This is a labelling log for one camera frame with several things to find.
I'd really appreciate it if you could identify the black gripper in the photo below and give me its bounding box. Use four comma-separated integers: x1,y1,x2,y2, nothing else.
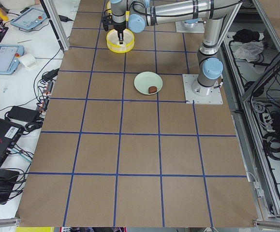
103,13,127,44

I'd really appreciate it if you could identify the brown steamed bun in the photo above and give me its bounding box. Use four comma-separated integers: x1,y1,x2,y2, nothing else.
148,86,158,94

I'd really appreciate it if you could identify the far teach pendant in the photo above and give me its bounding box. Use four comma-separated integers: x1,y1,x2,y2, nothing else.
11,8,47,31

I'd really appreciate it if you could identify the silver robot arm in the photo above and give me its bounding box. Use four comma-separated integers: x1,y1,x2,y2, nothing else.
102,0,242,97

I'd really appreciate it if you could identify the aluminium frame post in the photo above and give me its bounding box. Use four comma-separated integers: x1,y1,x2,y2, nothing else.
40,0,70,53

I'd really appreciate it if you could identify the teach pendant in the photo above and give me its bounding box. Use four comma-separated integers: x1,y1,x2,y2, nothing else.
11,8,47,31
0,44,25,75

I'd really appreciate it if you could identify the yellow lower steamer layer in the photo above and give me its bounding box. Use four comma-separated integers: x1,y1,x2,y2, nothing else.
106,29,135,54

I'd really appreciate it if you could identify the near teach pendant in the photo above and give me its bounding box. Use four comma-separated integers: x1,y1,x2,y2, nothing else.
0,44,25,75

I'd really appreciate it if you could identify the light green plate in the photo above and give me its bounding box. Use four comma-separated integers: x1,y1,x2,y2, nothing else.
133,72,163,95

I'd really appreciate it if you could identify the black power strip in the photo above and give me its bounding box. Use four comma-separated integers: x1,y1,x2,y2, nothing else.
36,80,55,113

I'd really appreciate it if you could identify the black power adapter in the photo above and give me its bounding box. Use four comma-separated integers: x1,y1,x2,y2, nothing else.
7,106,40,123

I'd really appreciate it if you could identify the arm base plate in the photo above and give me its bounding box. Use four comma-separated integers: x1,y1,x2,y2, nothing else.
176,19,206,34
182,74,223,105

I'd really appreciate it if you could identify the white crumpled cloth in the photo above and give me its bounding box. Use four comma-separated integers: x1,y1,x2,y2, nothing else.
234,42,264,62

